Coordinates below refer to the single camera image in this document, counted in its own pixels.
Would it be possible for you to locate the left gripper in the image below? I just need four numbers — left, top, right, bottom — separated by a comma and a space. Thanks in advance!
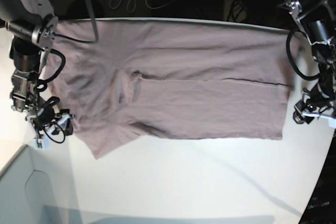
293, 97, 335, 124

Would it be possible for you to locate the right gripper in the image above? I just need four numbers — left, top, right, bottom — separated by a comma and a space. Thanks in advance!
26, 108, 74, 140

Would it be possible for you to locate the mauve pink t-shirt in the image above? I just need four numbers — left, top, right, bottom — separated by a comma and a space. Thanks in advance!
49, 20, 293, 158

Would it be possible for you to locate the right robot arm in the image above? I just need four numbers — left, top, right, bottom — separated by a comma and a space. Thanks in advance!
1, 0, 88, 148

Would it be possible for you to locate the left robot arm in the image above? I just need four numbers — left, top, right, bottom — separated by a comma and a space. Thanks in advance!
278, 0, 335, 128

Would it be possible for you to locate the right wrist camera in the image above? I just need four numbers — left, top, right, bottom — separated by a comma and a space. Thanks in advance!
34, 137, 50, 150

